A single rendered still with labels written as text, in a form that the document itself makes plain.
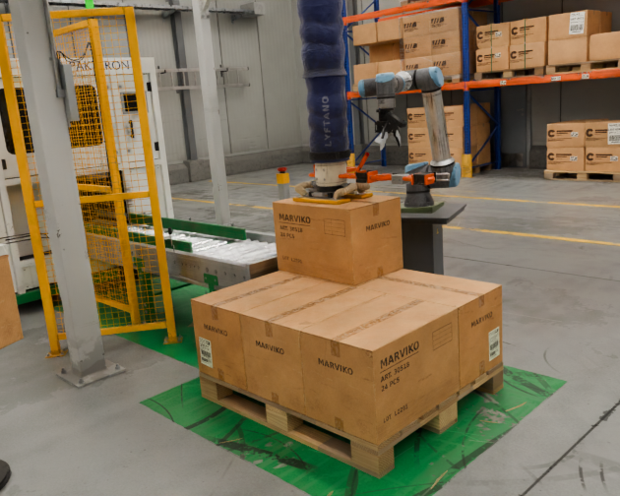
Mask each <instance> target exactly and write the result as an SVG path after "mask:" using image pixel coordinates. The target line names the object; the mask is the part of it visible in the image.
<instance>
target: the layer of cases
mask: <svg viewBox="0 0 620 496"><path fill-rule="evenodd" d="M191 307H192V315H193V323H194V331H195V339H196V347H197V354H198V362H199V370H200V372H202V373H205V374H207V375H209V376H212V377H214V378H217V379H219V380H221V381H223V382H225V383H228V384H230V385H232V386H235V387H237V388H239V389H242V390H244V391H247V392H249V393H251V394H254V395H256V396H259V397H261V398H263V399H266V400H268V401H271V402H273V403H277V404H279V405H282V406H284V407H286V408H289V409H291V410H293V411H296V412H298V413H301V414H303V415H307V416H308V417H310V418H313V419H315V420H317V421H320V422H322V423H325V424H327V425H329V426H332V427H334V428H337V429H338V430H340V431H343V432H345V433H348V434H350V435H352V436H355V437H357V438H359V439H362V440H364V441H367V442H369V443H371V444H374V445H376V446H378V445H380V444H381V443H383V442H384V441H386V440H387V439H389V438H390V437H392V436H393V435H395V434H396V433H398V432H399V431H401V430H402V429H404V428H405V427H406V426H408V425H409V424H410V423H411V422H413V421H414V420H416V419H417V418H419V417H420V416H422V415H423V414H425V413H426V412H428V411H429V410H431V409H432V408H433V407H435V406H436V405H438V404H439V403H441V402H443V401H444V400H446V399H447V398H449V397H450V396H452V395H453V394H455V393H456V392H458V391H459V390H460V389H462V388H463V387H465V386H466V385H468V384H469V383H471V382H472V381H474V380H475V379H477V378H478V377H480V376H481V375H483V374H484V373H486V372H487V371H489V370H490V369H491V368H493V367H494V366H496V365H497V364H499V363H500V362H502V361H503V345H502V284H496V283H490V282H484V281H477V280H471V279H460V278H454V277H447V276H441V275H435V274H429V273H424V272H418V271H411V270H405V269H400V270H397V271H394V272H392V273H389V274H386V275H384V276H381V277H378V278H376V279H372V280H369V281H367V282H364V283H361V284H359V285H356V286H353V285H349V284H344V283H339V282H335V281H330V280H325V279H317V278H312V277H307V276H304V275H299V274H294V273H290V272H285V271H277V272H274V273H271V274H268V275H265V276H262V277H259V278H255V279H250V280H247V281H244V282H242V283H239V284H236V285H233V286H230V287H226V288H223V289H220V290H217V291H214V292H211V293H208V294H205V295H202V296H199V297H195V298H192V299H191Z"/></svg>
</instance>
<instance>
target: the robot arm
mask: <svg viewBox="0 0 620 496"><path fill-rule="evenodd" d="M443 85H444V78H443V74H442V71H441V70H440V68H438V67H429V68H422V69H415V70H408V71H401V72H398V73H397V74H394V73H393V72H391V73H382V74H377V75H376V78H371V79H364V80H360V81H359V82H358V92H359V94H360V96H361V97H367V96H375V95H376V96H377V108H380V109H376V112H379V121H377V122H375V133H381V135H380V137H378V138H376V139H375V142H376V143H378V144H380V151H381V150H382V149H383V148H384V147H385V144H386V140H387V138H388V134H390V133H391V134H392V136H390V139H391V140H394V141H397V142H398V146H399V148H400V147H401V133H400V129H399V127H400V128H404V127H405V126H406V124H407V123H406V122H405V121H404V120H402V119H400V118H399V117H398V116H397V115H395V114H394V113H392V112H391V111H392V110H394V109H393V107H396V95H395V93H400V92H407V91H414V90H421V92H422V96H423V103H424V109H425V115H426V122H427V128H428V134H429V141H430V147H431V153H432V160H431V161H430V164H428V163H429V162H428V161H424V162H419V163H413V164H408V165H407V166H406V167H405V174H409V175H410V174H411V173H419V172H437V173H450V181H437V182H434V183H433V184H429V185H411V181H409V183H407V184H405V187H406V197H405V200H404V203H403V205H404V207H405V208H420V207H428V206H433V205H434V201H433V198H432V196H431V194H430V189H432V188H451V187H457V186H458V185H459V183H460V179H461V166H460V164H459V163H458V162H455V159H454V158H453V157H451V153H450V146H449V139H448V132H447V125H446V118H445V112H444V105H443V98H442V92H441V87H443ZM376 125H377V130H376ZM398 126H399V127H398ZM387 132H388V133H387Z"/></svg>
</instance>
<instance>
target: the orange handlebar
mask: <svg viewBox="0 0 620 496"><path fill-rule="evenodd" d="M355 170H356V167H350V166H347V167H346V173H345V174H339V178H348V179H355V174H354V173H348V172H352V171H355ZM390 174H391V173H381V174H375V175H370V176H369V178H370V179H372V180H376V181H387V180H392V175H390ZM403 181H411V175H409V176H404V177H403Z"/></svg>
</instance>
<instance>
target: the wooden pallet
mask: <svg viewBox="0 0 620 496"><path fill-rule="evenodd" d="M199 375H200V383H201V391H202V397H203V398H205V399H207V400H210V401H212V402H214V403H217V404H219V405H221V406H224V407H226V408H228V409H230V410H232V411H234V412H237V413H239V414H241V415H243V416H245V417H247V418H249V419H252V420H254V421H256V422H258V423H260V424H262V425H265V426H267V427H269V428H271V429H273V430H275V431H277V432H279V433H281V434H283V435H285V436H287V437H289V438H292V439H294V440H296V441H298V442H300V443H302V444H305V445H307V446H309V447H311V448H313V449H315V450H317V451H320V452H322V453H324V454H326V455H328V456H330V457H333V458H335V459H337V460H339V461H341V462H343V463H345V464H348V465H351V466H353V467H355V468H357V469H360V470H362V471H364V472H366V473H368V474H370V475H372V476H375V477H377V478H379V479H380V478H381V477H383V476H384V475H385V474H387V473H388V472H389V471H391V470H392V469H394V468H395V460H394V446H395V445H396V444H397V443H398V442H399V441H401V440H402V439H404V438H405V437H407V436H408V435H409V434H411V433H412V432H414V431H415V430H417V429H418V428H420V427H421V428H424V429H427V430H429V431H432V432H435V433H437V434H441V433H443V432H444V431H445V430H447V429H448V428H449V427H451V426H452V425H454V424H455V423H456V422H458V411H457V401H459V400H460V399H462V398H463V397H464V396H466V395H467V394H469V393H470V392H472V391H473V390H479V391H481V392H484V393H488V394H491V395H495V394H496V393H497V392H499V391H500V390H501V389H503V388H504V387H503V361H502V362H500V363H499V364H497V365H496V366H494V367H493V368H491V369H490V370H489V371H487V372H486V373H484V374H483V375H481V376H480V377H478V378H477V379H475V380H474V381H472V382H471V383H469V384H468V385H466V386H465V387H463V388H462V389H460V390H459V391H458V392H456V393H455V394H453V395H452V396H450V397H449V398H447V399H446V400H444V401H443V402H441V403H439V404H438V405H436V406H435V407H433V408H432V409H431V410H429V411H428V412H426V413H425V414H423V415H422V416H420V417H419V418H417V419H416V420H414V421H413V422H411V423H410V424H409V425H408V426H406V427H405V428H404V429H402V430H401V431H399V432H398V433H396V434H395V435H393V436H392V437H390V438H389V439H387V440H386V441H384V442H383V443H381V444H380V445H378V446H376V445H374V444H371V443H369V442H367V441H364V440H362V439H359V438H357V437H355V436H352V435H350V434H348V433H345V432H343V431H340V430H338V429H337V428H334V427H332V426H329V425H327V424H325V423H322V422H320V421H317V420H315V419H313V418H310V417H308V416H307V415H303V414H301V413H298V412H296V411H293V410H291V409H289V408H286V407H284V406H282V405H279V404H277V403H273V402H271V401H268V400H266V399H263V398H261V397H259V396H256V395H254V394H251V393H249V392H247V391H244V390H242V389H239V388H237V387H235V386H232V385H230V384H228V383H225V382H223V381H221V380H219V379H217V378H214V377H212V376H209V375H207V374H205V373H202V372H199ZM232 390H234V391H236V392H238V393H241V394H243V395H245V396H248V397H250V398H252V399H255V400H257V401H259V402H262V403H265V404H266V407H263V406H261V405H259V404H256V403H253V402H250V401H248V400H246V399H243V398H241V397H239V396H236V395H235V394H234V393H233V392H232ZM303 420H305V421H308V422H310V423H312V424H315V425H317V426H319V427H322V428H324V429H327V430H329V431H331V432H334V433H336V434H338V435H341V436H343V437H344V438H347V439H349V440H350V444H348V443H346V442H344V441H342V440H339V439H337V438H335V437H333V436H330V435H328V434H326V433H323V432H321V431H319V430H316V429H314V428H312V427H309V426H307V425H305V424H303Z"/></svg>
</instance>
